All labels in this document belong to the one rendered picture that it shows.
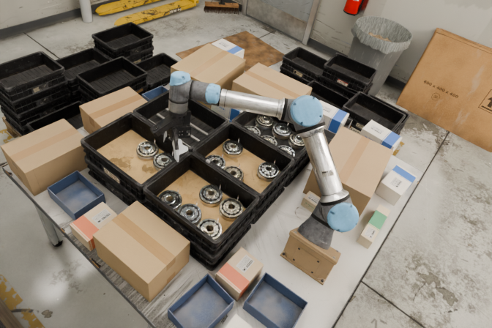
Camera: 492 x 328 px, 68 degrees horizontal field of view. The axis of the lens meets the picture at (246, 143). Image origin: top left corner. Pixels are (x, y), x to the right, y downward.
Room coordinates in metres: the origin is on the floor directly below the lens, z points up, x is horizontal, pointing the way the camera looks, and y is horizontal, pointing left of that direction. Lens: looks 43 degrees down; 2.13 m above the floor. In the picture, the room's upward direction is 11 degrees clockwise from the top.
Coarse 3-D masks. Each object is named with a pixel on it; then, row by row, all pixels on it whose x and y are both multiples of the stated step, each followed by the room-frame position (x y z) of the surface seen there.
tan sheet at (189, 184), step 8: (184, 176) 1.08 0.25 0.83; (192, 176) 1.09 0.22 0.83; (176, 184) 1.03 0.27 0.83; (184, 184) 1.04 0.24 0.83; (192, 184) 1.04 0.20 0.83; (200, 184) 1.05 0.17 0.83; (184, 192) 1.00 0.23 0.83; (192, 192) 1.00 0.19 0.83; (184, 200) 0.95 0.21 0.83; (192, 200) 0.96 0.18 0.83; (200, 208) 0.93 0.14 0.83; (208, 208) 0.94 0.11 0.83; (216, 208) 0.94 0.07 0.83; (208, 216) 0.89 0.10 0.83; (216, 216) 0.90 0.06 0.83; (224, 224) 0.87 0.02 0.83
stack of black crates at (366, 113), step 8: (360, 96) 2.47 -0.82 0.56; (368, 96) 2.44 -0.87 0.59; (344, 104) 2.27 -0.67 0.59; (352, 104) 2.41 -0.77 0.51; (360, 104) 2.45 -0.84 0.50; (368, 104) 2.42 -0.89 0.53; (376, 104) 2.39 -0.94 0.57; (384, 104) 2.37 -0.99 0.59; (352, 112) 2.19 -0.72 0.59; (360, 112) 2.35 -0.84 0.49; (368, 112) 2.38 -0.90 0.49; (376, 112) 2.38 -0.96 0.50; (384, 112) 2.35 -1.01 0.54; (392, 112) 2.32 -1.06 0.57; (400, 112) 2.31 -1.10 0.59; (360, 120) 2.16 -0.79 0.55; (368, 120) 2.13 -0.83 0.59; (376, 120) 2.29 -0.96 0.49; (384, 120) 2.31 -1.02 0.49; (392, 120) 2.31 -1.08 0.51; (400, 120) 2.22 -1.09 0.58; (360, 128) 2.14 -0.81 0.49; (392, 128) 2.23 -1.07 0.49
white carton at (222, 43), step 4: (220, 40) 2.32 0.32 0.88; (224, 40) 2.33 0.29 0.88; (212, 44) 2.25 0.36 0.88; (216, 44) 2.26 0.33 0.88; (220, 44) 2.27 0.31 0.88; (224, 44) 2.28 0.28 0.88; (228, 44) 2.29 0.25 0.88; (232, 44) 2.30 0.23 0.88; (224, 48) 2.22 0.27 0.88; (228, 48) 2.23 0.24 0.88; (232, 48) 2.24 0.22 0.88; (236, 48) 2.25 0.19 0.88; (240, 48) 2.26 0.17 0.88; (232, 52) 2.19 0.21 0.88; (236, 52) 2.20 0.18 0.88; (240, 52) 2.22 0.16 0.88; (240, 56) 2.23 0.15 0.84
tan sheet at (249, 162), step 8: (216, 152) 1.28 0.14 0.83; (248, 152) 1.32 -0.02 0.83; (232, 160) 1.24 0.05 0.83; (240, 160) 1.25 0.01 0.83; (248, 160) 1.27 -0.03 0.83; (256, 160) 1.28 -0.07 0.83; (248, 168) 1.21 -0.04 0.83; (256, 168) 1.22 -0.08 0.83; (248, 176) 1.16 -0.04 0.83; (256, 176) 1.17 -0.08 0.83; (248, 184) 1.11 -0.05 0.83; (256, 184) 1.12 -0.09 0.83; (264, 184) 1.13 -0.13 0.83
